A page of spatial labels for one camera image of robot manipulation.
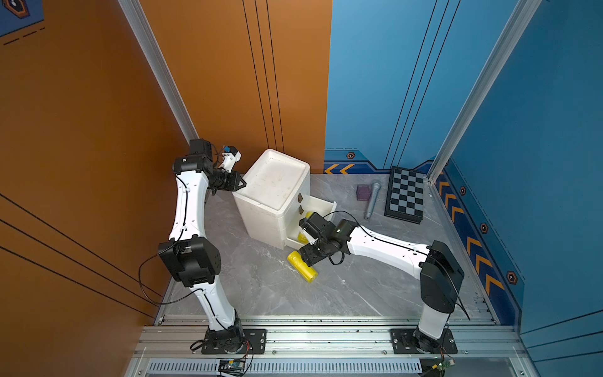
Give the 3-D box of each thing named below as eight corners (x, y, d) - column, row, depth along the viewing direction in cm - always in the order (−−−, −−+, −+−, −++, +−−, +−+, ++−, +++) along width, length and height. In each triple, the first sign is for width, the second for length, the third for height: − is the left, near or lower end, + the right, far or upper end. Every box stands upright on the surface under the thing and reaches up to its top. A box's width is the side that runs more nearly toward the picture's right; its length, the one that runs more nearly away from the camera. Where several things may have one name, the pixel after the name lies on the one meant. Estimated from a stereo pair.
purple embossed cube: (357, 201, 113) (358, 194, 109) (355, 190, 117) (356, 183, 114) (369, 201, 113) (372, 194, 109) (367, 189, 117) (369, 183, 114)
